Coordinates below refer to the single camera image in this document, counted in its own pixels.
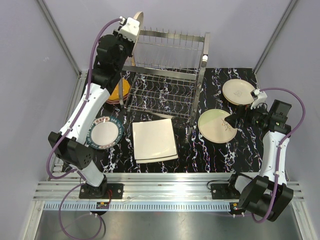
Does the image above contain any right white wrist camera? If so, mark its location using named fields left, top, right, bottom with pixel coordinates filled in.
left=250, top=88, right=268, bottom=110

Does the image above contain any aluminium mounting rail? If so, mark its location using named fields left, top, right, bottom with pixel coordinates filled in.
left=33, top=172, right=305, bottom=201

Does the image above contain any cream round plate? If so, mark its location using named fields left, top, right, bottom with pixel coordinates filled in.
left=222, top=79, right=255, bottom=104

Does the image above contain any pale green round plate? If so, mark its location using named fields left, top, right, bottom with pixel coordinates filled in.
left=197, top=109, right=238, bottom=144

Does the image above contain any slotted white cable duct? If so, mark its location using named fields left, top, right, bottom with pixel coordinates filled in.
left=43, top=201, right=231, bottom=212

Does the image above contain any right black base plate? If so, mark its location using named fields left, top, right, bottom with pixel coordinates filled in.
left=210, top=183, right=240, bottom=200

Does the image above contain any aluminium frame post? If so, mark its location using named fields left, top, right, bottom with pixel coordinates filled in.
left=35, top=0, right=82, bottom=77
left=253, top=0, right=299, bottom=75

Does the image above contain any orange polka dot plate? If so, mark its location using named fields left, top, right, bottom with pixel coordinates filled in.
left=108, top=79, right=132, bottom=101

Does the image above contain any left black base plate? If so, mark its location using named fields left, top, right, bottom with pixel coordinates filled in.
left=79, top=183, right=124, bottom=200

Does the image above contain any green rimmed white plate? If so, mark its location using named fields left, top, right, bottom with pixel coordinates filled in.
left=86, top=116, right=124, bottom=150

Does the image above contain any black marble pattern mat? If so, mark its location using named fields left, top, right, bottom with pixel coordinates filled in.
left=93, top=68, right=264, bottom=173

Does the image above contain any white square plate black rim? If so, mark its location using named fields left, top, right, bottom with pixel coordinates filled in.
left=135, top=154, right=179, bottom=164

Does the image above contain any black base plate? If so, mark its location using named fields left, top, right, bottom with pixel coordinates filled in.
left=210, top=183, right=240, bottom=200
left=79, top=183, right=124, bottom=200

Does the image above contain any tan round plate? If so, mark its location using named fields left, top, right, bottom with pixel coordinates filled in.
left=226, top=98, right=252, bottom=106

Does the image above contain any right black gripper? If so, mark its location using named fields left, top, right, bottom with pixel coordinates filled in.
left=224, top=101, right=270, bottom=129

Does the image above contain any right aluminium frame post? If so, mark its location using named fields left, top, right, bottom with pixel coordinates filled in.
left=253, top=0, right=299, bottom=75

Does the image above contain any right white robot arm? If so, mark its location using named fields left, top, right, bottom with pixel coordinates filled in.
left=225, top=100, right=294, bottom=222

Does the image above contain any left aluminium frame post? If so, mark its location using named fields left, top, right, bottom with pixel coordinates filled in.
left=35, top=0, right=82, bottom=77

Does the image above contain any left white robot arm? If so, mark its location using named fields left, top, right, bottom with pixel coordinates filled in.
left=48, top=33, right=138, bottom=199

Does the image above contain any steel two-tier dish rack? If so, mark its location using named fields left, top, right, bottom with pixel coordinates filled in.
left=122, top=29, right=211, bottom=124

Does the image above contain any pink and cream plate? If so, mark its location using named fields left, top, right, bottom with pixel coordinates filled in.
left=131, top=11, right=144, bottom=66

